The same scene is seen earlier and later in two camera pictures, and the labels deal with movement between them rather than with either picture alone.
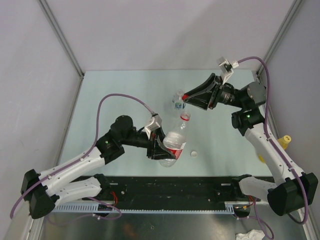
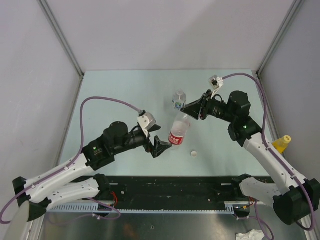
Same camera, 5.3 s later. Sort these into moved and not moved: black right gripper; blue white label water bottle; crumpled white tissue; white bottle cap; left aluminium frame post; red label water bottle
Moved: red label water bottle; black right gripper
Not moved: crumpled white tissue; blue white label water bottle; white bottle cap; left aluminium frame post
